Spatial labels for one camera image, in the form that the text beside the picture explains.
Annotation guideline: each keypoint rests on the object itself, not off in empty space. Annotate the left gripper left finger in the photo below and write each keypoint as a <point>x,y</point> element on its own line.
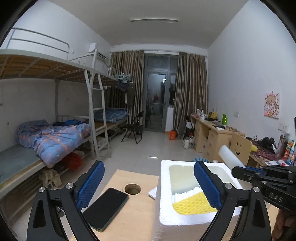
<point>87,184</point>

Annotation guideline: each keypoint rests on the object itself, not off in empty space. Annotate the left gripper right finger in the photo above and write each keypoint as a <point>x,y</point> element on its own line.
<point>210,183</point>

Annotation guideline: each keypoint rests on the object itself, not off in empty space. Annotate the yellow foam fruit net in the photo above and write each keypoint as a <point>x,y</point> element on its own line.
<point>196,204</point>

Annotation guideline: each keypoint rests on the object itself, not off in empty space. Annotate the white foam strip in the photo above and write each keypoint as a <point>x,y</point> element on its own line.
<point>229,158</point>

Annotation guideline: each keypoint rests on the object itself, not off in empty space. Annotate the person's right hand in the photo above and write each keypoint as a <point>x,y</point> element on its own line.
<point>283,221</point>

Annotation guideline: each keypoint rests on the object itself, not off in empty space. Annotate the printed paper sheet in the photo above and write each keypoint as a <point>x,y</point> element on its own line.
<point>276,163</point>

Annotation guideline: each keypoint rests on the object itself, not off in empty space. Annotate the blue trash bin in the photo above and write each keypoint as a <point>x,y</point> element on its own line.
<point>200,159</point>

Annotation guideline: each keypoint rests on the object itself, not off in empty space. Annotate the black smartphone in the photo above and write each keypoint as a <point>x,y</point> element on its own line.
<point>101,213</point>

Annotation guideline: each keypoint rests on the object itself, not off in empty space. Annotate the white styrofoam box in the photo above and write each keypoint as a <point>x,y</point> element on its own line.
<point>177,177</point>

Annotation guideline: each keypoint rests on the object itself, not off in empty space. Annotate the black headphones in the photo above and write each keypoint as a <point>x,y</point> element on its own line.
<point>268,144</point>

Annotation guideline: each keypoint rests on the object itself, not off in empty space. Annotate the light wooden desk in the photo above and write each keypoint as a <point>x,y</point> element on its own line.
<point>209,140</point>

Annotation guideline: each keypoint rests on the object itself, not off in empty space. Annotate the white kettle jug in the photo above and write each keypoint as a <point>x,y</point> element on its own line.
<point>186,143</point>

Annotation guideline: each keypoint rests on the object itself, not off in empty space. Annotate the blue plaid quilt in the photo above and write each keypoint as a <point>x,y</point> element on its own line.
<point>51,143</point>

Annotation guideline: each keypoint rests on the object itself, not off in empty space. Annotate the orange bucket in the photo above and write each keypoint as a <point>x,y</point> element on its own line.
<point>172,135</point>

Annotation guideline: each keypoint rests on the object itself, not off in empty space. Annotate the green bottle on desk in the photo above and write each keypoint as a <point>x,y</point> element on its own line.
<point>224,119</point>

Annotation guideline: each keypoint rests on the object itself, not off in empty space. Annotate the blue checked far mattress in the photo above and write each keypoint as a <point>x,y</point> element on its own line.
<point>112,115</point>

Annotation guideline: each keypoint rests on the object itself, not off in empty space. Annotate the black folding chair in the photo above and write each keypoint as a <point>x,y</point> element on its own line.
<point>135,128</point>

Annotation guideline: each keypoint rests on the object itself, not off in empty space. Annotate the white metal bunk bed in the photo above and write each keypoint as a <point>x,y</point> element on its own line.
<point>33,65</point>

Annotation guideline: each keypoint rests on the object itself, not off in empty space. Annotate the right brown curtain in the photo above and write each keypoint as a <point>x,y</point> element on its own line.
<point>191,87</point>

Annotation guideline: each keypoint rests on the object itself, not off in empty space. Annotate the brown curtain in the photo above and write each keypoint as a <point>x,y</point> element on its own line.
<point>128,93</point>
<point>191,87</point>

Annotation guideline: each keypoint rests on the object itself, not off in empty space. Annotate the glass balcony door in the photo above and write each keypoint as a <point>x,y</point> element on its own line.
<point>160,73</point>

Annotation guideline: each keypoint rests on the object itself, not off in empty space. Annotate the left brown curtain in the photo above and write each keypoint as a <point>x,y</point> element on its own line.
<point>128,93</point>

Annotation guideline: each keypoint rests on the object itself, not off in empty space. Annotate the white air conditioner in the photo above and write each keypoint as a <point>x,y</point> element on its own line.
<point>94,47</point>

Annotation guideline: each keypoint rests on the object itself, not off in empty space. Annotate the ceiling tube light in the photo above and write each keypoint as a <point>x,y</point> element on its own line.
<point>165,20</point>

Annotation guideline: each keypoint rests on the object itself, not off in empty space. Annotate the cartoon girl wall poster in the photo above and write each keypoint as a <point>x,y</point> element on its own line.
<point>272,105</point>

